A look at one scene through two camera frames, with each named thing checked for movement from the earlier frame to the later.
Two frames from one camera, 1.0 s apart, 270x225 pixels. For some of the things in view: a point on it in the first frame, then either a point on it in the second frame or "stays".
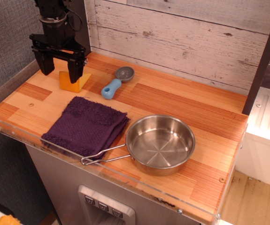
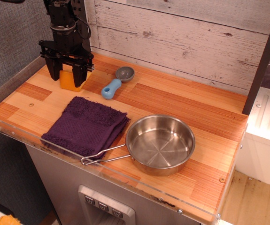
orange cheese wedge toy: [65, 82] stays
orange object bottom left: [8, 220] stays
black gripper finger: [46, 62] -> [55, 65]
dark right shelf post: [266, 57] stays
